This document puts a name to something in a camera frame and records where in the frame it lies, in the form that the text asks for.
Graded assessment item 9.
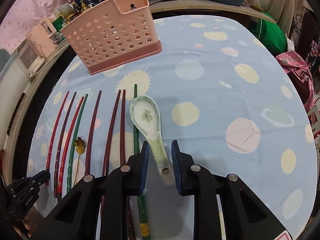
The purple chopstick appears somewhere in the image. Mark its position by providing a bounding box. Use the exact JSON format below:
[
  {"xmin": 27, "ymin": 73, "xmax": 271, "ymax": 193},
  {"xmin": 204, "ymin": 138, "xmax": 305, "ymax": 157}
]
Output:
[{"xmin": 53, "ymin": 91, "xmax": 77, "ymax": 198}]

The bright red chopstick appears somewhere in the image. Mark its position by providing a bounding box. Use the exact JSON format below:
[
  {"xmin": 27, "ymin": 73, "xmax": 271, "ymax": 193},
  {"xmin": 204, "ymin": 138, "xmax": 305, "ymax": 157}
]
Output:
[{"xmin": 46, "ymin": 91, "xmax": 70, "ymax": 180}]

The small gold flower spoon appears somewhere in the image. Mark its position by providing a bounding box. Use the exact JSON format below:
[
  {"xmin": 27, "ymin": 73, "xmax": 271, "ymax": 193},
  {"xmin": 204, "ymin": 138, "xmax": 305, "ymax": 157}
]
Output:
[{"xmin": 74, "ymin": 137, "xmax": 86, "ymax": 185}]

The green chopstick gold band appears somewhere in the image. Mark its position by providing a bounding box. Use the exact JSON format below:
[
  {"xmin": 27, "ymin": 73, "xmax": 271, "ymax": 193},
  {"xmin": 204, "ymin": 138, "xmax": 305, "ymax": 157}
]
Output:
[{"xmin": 133, "ymin": 83, "xmax": 151, "ymax": 240}]

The maroon chopstick curved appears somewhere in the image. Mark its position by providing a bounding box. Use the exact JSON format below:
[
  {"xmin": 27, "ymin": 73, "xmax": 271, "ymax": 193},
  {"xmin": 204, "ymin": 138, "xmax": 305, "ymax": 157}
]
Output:
[{"xmin": 100, "ymin": 89, "xmax": 122, "ymax": 215}]

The dark red chopstick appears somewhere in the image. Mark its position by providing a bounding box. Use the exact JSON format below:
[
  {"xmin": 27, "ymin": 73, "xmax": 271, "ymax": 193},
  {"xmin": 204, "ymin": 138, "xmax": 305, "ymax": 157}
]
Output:
[{"xmin": 120, "ymin": 89, "xmax": 136, "ymax": 240}]

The white green ceramic soup spoon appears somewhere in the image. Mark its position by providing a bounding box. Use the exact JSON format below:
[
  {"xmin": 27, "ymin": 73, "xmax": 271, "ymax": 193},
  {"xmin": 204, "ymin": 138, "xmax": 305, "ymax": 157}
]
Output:
[{"xmin": 130, "ymin": 95, "xmax": 174, "ymax": 186}]

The white blue storage bin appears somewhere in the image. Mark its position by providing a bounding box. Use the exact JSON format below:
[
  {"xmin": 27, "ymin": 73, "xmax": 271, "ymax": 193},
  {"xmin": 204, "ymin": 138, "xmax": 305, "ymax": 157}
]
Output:
[{"xmin": 0, "ymin": 49, "xmax": 29, "ymax": 150}]

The red white stool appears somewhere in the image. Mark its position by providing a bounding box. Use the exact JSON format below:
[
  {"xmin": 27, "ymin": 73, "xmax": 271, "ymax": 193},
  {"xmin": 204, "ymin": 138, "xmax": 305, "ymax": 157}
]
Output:
[{"xmin": 308, "ymin": 105, "xmax": 320, "ymax": 144}]

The blue spotted tablecloth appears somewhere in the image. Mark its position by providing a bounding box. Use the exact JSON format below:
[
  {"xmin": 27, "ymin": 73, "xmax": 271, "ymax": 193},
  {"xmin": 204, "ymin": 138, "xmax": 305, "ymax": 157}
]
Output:
[{"xmin": 27, "ymin": 16, "xmax": 317, "ymax": 238}]

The pink kettle appliance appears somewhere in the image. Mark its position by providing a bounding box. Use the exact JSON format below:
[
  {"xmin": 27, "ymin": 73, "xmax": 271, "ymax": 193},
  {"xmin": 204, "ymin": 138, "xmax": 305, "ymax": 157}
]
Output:
[{"xmin": 26, "ymin": 17, "xmax": 57, "ymax": 57}]

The pink floral cloth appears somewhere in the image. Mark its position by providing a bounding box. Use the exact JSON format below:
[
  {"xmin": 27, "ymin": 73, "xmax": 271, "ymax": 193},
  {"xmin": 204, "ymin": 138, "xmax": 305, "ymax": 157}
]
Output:
[{"xmin": 276, "ymin": 51, "xmax": 315, "ymax": 112}]

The pink perforated utensil basket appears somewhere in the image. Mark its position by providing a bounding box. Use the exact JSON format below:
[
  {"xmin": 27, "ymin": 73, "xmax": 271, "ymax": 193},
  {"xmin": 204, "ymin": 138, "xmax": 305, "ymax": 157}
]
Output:
[{"xmin": 61, "ymin": 0, "xmax": 162, "ymax": 75}]

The yellow condiment bottle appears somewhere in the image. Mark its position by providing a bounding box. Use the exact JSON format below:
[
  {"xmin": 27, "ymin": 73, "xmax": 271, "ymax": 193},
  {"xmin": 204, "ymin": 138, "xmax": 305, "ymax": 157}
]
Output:
[{"xmin": 80, "ymin": 1, "xmax": 93, "ymax": 13}]

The pink dotted curtain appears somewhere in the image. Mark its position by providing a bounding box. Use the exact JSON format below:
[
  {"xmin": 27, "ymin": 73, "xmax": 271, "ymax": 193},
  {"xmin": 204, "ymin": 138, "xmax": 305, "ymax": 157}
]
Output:
[{"xmin": 1, "ymin": 0, "xmax": 70, "ymax": 53}]

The green plastic bag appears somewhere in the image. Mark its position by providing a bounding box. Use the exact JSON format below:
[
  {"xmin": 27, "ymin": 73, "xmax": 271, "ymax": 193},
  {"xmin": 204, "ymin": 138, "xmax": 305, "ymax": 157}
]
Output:
[{"xmin": 253, "ymin": 19, "xmax": 287, "ymax": 57}]

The beige curtain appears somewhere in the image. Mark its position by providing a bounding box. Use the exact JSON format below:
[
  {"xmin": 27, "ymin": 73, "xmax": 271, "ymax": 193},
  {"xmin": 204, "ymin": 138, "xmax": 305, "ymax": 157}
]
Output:
[{"xmin": 245, "ymin": 0, "xmax": 312, "ymax": 42}]

